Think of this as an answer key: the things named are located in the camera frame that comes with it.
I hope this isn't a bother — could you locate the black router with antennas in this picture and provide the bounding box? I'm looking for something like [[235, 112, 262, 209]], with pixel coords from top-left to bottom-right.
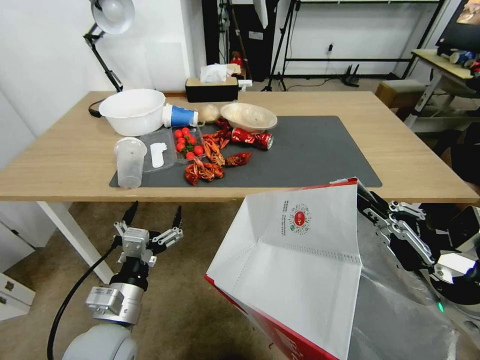
[[339, 64, 361, 88]]

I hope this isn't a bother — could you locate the clear plastic bowl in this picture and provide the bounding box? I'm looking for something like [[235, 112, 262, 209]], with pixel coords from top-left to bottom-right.
[[219, 102, 279, 133]]

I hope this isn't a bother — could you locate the white desk lamp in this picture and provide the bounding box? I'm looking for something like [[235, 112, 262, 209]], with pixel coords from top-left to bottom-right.
[[82, 0, 136, 95]]

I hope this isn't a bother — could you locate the white tissue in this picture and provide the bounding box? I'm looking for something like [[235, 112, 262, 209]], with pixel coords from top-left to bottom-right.
[[199, 64, 229, 84]]

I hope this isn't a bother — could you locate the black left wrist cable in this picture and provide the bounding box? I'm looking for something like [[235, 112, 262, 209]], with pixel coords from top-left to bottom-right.
[[46, 239, 122, 360]]

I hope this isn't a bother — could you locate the clear plastic cup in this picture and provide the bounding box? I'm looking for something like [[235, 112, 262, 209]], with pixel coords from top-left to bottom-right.
[[113, 137, 148, 190]]

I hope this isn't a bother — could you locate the dark grey desk mat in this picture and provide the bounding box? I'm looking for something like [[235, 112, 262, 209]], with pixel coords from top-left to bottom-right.
[[109, 115, 383, 189]]

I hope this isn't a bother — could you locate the white drawer cabinet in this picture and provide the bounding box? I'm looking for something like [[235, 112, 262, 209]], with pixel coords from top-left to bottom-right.
[[0, 209, 58, 322]]

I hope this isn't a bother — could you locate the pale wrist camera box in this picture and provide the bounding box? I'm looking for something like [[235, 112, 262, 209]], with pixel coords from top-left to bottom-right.
[[122, 226, 152, 261]]

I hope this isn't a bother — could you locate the red crayfish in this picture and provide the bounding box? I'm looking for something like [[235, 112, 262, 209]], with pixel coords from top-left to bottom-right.
[[200, 161, 226, 181], [214, 117, 235, 142], [184, 155, 206, 186], [202, 130, 232, 150], [223, 151, 253, 168], [201, 139, 226, 167]]

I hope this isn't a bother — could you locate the black metal rack frame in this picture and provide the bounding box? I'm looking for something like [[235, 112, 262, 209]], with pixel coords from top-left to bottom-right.
[[286, 0, 455, 83]]

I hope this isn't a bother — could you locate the wooden table with white legs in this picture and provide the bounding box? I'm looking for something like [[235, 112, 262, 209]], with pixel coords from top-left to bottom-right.
[[0, 90, 480, 285]]

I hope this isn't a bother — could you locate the black cabinet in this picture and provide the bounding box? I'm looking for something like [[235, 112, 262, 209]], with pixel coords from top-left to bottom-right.
[[202, 0, 277, 83]]

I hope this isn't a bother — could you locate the black lamp cable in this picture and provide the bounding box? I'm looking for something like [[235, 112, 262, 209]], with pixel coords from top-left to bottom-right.
[[88, 98, 107, 119]]

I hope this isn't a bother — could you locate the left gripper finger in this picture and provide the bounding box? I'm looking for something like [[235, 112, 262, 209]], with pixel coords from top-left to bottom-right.
[[113, 200, 140, 241], [151, 205, 185, 248]]

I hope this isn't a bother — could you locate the beige round bun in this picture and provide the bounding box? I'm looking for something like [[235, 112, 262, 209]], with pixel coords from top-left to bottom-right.
[[197, 104, 221, 125]]

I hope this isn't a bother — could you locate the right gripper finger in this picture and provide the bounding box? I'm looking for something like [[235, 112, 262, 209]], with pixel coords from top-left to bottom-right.
[[358, 182, 428, 224], [360, 209, 437, 265]]

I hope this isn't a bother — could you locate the blue white paper cup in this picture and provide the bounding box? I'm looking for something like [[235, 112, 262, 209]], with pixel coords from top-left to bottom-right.
[[161, 104, 199, 128]]

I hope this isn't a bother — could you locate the small wooden side desk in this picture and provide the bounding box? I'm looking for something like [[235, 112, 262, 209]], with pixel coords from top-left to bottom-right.
[[404, 48, 480, 133]]

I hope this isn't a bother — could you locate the clear plastic tray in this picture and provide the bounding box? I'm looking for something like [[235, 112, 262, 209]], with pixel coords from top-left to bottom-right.
[[139, 128, 178, 174]]

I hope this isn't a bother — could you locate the white plastic bowl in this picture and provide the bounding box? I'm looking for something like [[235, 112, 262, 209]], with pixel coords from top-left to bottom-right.
[[98, 88, 167, 137]]

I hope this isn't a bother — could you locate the black camera tripod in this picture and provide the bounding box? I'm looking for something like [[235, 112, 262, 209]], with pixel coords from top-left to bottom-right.
[[260, 0, 302, 93]]

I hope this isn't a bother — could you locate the white red food delivery bag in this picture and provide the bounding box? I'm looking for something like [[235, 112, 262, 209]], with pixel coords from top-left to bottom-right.
[[204, 176, 461, 360]]

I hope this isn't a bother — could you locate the clear plastic tomato box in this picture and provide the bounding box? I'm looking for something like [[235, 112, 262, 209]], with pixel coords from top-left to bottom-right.
[[170, 125, 206, 165]]

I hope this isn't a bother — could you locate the black tissue box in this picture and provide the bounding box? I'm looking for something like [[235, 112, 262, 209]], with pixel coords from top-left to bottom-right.
[[184, 76, 240, 104]]

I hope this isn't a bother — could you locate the crushed red drink can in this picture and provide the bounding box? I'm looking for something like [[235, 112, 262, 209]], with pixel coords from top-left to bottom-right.
[[230, 127, 275, 151]]

